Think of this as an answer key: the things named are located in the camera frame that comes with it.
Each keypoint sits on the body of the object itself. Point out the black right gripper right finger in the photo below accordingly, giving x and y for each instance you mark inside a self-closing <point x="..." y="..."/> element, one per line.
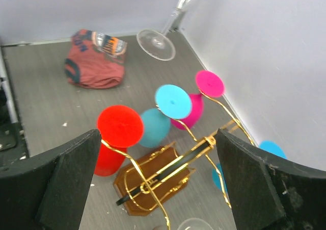
<point x="269" y="192"/>

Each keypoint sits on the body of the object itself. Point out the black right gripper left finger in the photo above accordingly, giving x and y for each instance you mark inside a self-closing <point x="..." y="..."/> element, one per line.
<point x="49" y="190"/>

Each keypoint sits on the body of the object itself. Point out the light blue wine glass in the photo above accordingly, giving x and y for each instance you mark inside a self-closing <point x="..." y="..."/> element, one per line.
<point x="265" y="145"/>
<point x="172" y="102"/>

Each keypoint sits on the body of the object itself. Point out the clear wine glass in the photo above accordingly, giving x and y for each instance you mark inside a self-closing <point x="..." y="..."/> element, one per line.
<point x="194" y="224"/>
<point x="156" y="43"/>

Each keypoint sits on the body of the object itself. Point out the clear front wine glass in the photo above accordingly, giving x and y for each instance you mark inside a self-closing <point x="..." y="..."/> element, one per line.
<point x="194" y="224"/>

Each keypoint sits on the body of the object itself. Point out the red wine glass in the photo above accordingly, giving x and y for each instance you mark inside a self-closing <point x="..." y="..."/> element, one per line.
<point x="121" y="127"/>

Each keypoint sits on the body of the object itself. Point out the pink wine glass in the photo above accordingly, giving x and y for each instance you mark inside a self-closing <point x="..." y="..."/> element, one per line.
<point x="208" y="83"/>

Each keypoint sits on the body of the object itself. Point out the folded red t-shirt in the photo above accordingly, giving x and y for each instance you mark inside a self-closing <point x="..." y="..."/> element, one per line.
<point x="95" y="60"/>

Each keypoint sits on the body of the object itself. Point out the gold wire wine glass rack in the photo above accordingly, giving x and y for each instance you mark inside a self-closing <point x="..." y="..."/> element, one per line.
<point x="150" y="176"/>

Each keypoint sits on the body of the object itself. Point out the aluminium front rail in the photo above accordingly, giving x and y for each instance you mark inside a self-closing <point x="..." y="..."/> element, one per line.
<point x="8" y="91"/>

